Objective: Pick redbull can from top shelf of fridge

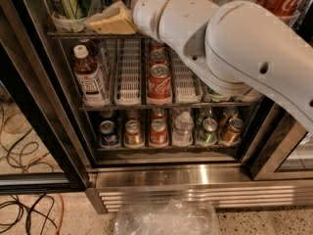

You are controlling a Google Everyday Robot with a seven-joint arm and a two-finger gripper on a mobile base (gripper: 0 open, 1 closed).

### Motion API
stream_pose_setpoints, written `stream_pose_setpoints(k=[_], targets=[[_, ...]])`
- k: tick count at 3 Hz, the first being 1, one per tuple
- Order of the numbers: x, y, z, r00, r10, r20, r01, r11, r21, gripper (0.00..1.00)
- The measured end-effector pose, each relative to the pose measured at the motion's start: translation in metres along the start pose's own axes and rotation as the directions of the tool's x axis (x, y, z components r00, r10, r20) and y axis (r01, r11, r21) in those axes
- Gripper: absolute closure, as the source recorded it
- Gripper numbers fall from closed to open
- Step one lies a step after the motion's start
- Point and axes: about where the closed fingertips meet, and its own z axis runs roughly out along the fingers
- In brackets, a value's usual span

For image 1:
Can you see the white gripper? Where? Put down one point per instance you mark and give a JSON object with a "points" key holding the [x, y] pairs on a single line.
{"points": [[147, 8]]}

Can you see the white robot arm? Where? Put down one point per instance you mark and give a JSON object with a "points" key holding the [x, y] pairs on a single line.
{"points": [[233, 48]]}

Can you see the green energy drink can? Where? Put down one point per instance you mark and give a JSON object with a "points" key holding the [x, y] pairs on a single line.
{"points": [[70, 2]]}

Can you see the front coca cola can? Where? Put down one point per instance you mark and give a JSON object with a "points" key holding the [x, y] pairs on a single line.
{"points": [[159, 82]]}

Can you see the blue pepsi can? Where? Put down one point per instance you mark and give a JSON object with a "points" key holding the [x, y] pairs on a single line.
{"points": [[108, 133]]}

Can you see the front green soda can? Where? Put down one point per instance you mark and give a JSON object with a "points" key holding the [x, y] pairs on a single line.
{"points": [[212, 92]]}

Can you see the red can bottom shelf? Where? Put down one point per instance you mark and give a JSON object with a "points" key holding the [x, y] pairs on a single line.
{"points": [[158, 132]]}

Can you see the green can bottom shelf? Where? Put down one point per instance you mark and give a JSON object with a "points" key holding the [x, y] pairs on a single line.
{"points": [[207, 132]]}

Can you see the orange brown can bottom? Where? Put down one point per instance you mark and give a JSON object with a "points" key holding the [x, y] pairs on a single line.
{"points": [[232, 130]]}

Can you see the steel fridge base grille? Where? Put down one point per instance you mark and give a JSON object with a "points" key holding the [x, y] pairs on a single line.
{"points": [[224, 187]]}

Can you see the right fridge door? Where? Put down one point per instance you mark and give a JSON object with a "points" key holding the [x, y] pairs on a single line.
{"points": [[271, 137]]}

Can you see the empty white tray left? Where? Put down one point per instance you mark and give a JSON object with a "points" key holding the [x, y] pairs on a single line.
{"points": [[127, 91]]}

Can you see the empty white tray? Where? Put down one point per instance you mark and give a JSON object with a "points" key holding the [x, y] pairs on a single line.
{"points": [[127, 91], [187, 86]]}

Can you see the left tea bottle white cap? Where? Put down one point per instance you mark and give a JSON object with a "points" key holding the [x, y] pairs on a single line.
{"points": [[89, 75]]}

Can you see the empty white tray right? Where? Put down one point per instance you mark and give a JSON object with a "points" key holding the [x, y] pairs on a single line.
{"points": [[187, 86]]}

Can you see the open left glass door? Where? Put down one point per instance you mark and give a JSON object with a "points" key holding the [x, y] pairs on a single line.
{"points": [[35, 71]]}

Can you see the clear plastic bag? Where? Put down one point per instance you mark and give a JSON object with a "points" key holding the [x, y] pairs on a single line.
{"points": [[176, 217]]}

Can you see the middle wire shelf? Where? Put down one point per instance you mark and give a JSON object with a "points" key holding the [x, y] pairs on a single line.
{"points": [[169, 106]]}

